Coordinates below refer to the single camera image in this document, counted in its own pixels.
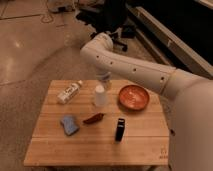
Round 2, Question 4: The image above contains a wooden table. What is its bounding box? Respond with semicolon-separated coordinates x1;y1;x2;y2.
24;80;169;166

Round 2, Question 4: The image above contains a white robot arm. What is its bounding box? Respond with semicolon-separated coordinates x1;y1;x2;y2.
80;33;213;171

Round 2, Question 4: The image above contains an orange ceramic bowl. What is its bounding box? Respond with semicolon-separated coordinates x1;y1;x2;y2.
118;85;150;110

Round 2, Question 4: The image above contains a black office chair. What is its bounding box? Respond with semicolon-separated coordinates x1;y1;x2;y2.
76;0;128;52

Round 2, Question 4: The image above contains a blue sponge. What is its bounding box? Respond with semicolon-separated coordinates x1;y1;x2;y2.
60;116;79;136

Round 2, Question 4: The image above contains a black eraser block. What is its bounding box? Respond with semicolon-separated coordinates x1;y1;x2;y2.
115;118;125;141

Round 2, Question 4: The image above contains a white ceramic cup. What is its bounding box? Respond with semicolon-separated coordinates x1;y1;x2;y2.
94;85;107;107

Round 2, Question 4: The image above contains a black box on floor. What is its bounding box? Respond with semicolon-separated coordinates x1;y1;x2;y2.
121;25;135;38

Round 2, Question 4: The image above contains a white plastic bottle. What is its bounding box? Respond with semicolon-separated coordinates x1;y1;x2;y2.
57;80;83;104

